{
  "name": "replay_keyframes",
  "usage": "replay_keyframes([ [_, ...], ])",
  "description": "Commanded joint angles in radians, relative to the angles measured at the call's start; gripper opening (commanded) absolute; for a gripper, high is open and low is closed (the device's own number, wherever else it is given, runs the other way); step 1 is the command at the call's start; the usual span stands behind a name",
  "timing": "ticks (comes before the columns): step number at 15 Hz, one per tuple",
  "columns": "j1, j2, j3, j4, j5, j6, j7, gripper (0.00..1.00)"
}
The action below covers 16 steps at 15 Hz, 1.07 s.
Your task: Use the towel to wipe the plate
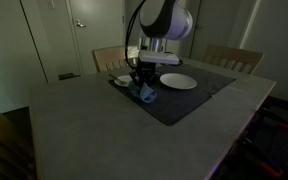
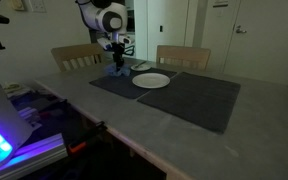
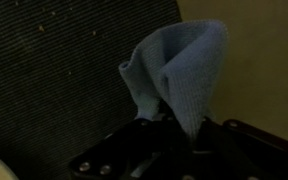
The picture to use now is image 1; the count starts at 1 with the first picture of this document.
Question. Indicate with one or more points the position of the blue cloth towel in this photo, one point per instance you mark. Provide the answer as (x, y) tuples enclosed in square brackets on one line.
[(145, 93)]

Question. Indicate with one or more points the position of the small white round plate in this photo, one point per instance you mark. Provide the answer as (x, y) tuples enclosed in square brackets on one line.
[(122, 80)]

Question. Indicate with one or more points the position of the metal spoon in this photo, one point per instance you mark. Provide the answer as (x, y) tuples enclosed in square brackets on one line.
[(117, 79)]

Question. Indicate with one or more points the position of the large dark grey placemat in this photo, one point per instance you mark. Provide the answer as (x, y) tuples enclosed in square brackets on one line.
[(177, 106)]

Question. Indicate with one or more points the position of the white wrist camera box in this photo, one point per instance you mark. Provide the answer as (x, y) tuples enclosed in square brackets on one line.
[(159, 57)]

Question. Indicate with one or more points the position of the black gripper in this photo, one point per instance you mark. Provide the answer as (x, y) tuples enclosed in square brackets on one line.
[(145, 70)]

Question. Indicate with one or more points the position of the large white round plate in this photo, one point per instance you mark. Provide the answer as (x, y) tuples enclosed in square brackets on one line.
[(179, 81)]

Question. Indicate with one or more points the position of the grey closed door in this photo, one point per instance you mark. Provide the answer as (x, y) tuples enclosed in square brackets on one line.
[(217, 23)]

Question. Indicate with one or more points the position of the white door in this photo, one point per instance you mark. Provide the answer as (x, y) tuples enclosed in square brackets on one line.
[(97, 36)]

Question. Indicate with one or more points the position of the wooden slat-back chair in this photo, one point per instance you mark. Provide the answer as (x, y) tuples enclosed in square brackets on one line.
[(4, 146), (107, 56), (230, 55)]

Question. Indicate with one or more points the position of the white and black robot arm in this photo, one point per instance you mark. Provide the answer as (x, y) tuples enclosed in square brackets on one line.
[(180, 23)]

